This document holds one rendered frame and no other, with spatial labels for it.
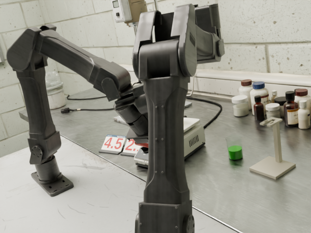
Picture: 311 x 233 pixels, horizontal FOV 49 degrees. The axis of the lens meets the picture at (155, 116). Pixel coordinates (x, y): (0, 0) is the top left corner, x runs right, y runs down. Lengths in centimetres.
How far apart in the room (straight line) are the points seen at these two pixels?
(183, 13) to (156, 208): 31
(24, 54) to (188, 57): 49
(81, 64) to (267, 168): 53
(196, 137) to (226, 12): 63
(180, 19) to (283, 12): 78
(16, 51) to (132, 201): 47
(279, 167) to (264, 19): 64
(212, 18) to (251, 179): 40
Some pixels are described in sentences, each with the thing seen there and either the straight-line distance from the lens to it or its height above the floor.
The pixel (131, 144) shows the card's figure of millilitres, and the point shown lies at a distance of 114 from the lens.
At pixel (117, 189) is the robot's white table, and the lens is 94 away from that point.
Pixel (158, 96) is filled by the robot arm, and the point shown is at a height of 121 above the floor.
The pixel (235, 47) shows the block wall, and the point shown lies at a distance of 148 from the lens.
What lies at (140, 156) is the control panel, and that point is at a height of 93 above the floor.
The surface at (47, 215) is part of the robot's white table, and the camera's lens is 93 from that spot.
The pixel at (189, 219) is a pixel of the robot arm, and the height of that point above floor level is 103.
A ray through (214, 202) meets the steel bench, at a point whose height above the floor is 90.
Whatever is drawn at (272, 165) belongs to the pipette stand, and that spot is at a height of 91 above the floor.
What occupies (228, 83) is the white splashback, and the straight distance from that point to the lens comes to 149.
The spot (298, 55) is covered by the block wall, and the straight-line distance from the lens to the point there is 131.
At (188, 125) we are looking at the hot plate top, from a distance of 103.
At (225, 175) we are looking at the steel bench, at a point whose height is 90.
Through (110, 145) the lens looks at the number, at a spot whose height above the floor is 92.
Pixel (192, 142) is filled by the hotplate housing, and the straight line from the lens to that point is 103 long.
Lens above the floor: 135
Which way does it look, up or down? 18 degrees down
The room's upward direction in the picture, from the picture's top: 11 degrees counter-clockwise
